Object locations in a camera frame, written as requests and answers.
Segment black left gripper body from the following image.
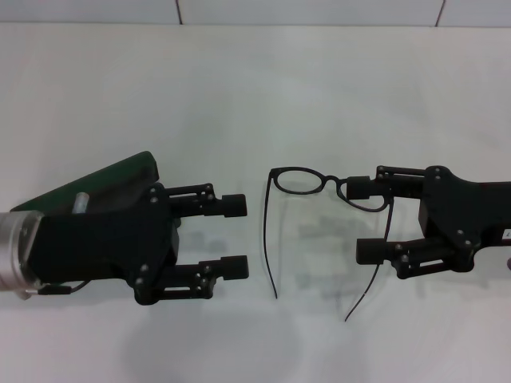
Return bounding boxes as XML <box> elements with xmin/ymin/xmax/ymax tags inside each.
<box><xmin>30</xmin><ymin>182</ymin><xmax>182</xmax><ymax>290</ymax></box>

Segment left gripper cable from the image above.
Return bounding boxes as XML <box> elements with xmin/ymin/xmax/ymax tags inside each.
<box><xmin>38</xmin><ymin>280</ymin><xmax>89</xmax><ymax>297</ymax></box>

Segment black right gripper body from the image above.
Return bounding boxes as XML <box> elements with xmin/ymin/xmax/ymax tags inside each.
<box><xmin>417</xmin><ymin>164</ymin><xmax>511</xmax><ymax>277</ymax></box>

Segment left silver connector stub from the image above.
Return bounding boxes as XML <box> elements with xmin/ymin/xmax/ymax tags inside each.
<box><xmin>71</xmin><ymin>192</ymin><xmax>89</xmax><ymax>215</ymax></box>

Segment black glasses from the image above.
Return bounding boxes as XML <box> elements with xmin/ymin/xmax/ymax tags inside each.
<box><xmin>263</xmin><ymin>166</ymin><xmax>397</xmax><ymax>322</ymax></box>

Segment green glasses case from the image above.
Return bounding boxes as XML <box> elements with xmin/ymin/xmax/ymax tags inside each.
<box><xmin>8</xmin><ymin>150</ymin><xmax>160</xmax><ymax>219</ymax></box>

